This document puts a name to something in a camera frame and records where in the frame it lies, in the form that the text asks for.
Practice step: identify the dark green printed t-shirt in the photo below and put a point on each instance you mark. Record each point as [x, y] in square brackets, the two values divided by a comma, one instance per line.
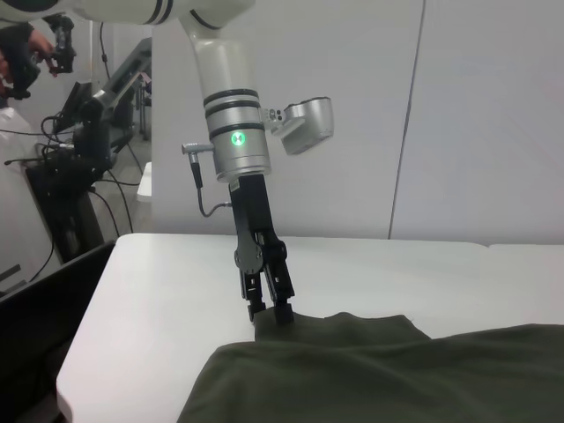
[374, 374]

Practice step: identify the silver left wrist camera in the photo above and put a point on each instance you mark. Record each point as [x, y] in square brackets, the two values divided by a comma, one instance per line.
[308, 125]

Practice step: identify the person operator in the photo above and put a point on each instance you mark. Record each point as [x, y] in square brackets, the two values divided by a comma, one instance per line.
[17, 61]

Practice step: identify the black bin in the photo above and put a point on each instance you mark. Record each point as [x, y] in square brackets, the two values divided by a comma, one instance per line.
[35, 335]

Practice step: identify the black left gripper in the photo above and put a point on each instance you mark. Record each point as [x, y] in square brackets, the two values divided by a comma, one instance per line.
[251, 207]

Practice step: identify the grey background robot arm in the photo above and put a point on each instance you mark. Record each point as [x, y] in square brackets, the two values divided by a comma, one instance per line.
[114, 83]

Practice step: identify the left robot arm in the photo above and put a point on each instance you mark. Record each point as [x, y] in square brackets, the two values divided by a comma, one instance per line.
[229, 79]

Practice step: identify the black equipment stand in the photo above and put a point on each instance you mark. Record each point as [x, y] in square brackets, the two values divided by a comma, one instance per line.
[70, 189]

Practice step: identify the silver left camera mount bracket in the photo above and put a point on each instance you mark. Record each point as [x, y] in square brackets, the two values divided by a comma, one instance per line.
[273, 119]

